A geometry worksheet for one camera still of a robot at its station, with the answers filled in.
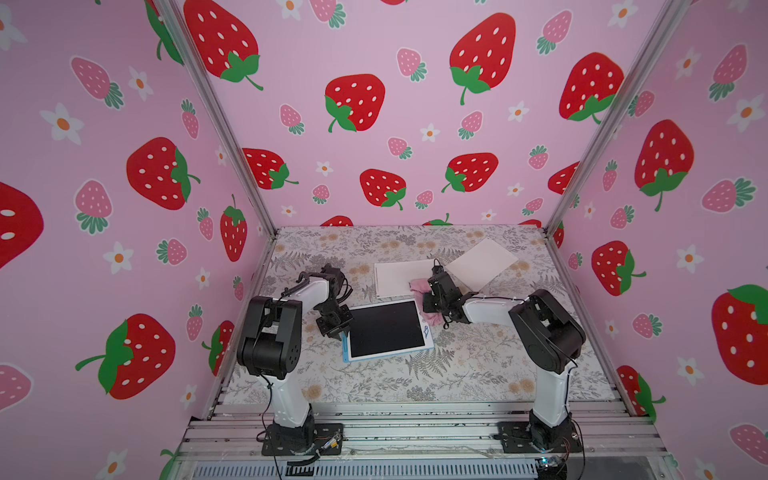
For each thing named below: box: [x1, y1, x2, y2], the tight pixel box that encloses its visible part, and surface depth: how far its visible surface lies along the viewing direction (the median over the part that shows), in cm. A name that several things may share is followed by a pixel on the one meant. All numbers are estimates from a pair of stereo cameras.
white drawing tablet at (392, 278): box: [374, 259, 435, 299], surface depth 109 cm
